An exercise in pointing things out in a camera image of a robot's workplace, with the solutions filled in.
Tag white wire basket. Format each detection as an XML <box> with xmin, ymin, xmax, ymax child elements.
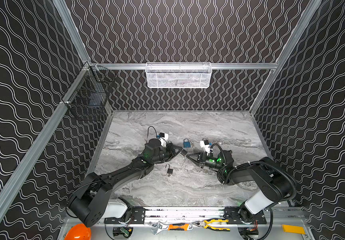
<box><xmin>145</xmin><ymin>62</ymin><xmax>212</xmax><ymax>89</ymax></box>

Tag adjustable wrench orange handle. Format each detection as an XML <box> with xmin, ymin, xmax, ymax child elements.
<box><xmin>151</xmin><ymin>222</ymin><xmax>193</xmax><ymax>235</ymax></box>

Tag black padlock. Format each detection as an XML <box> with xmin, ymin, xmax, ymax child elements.
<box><xmin>180</xmin><ymin>149</ymin><xmax>187</xmax><ymax>157</ymax></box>
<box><xmin>165</xmin><ymin>164</ymin><xmax>173</xmax><ymax>177</ymax></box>

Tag blue padlock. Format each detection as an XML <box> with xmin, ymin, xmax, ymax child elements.
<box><xmin>201</xmin><ymin>138</ymin><xmax>209</xmax><ymax>146</ymax></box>
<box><xmin>183</xmin><ymin>138</ymin><xmax>191</xmax><ymax>149</ymax></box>

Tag black wire basket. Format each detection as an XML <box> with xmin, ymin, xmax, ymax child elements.
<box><xmin>66</xmin><ymin>63</ymin><xmax>118</xmax><ymax>122</ymax></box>

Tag orange hard hat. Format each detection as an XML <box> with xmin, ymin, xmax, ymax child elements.
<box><xmin>64</xmin><ymin>224</ymin><xmax>92</xmax><ymax>240</ymax></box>

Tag yellow handled pliers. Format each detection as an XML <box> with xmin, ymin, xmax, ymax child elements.
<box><xmin>192</xmin><ymin>219</ymin><xmax>230</xmax><ymax>232</ymax></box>

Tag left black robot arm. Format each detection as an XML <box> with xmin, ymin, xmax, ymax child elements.
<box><xmin>67</xmin><ymin>139</ymin><xmax>183</xmax><ymax>227</ymax></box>

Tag yellow tag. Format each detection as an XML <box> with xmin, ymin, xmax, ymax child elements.
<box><xmin>281</xmin><ymin>225</ymin><xmax>306</xmax><ymax>235</ymax></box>

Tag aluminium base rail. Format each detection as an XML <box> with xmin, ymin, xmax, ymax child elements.
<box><xmin>102</xmin><ymin>207</ymin><xmax>267</xmax><ymax>225</ymax></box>

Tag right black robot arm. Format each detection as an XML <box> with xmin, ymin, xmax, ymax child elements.
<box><xmin>186</xmin><ymin>151</ymin><xmax>296</xmax><ymax>221</ymax></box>

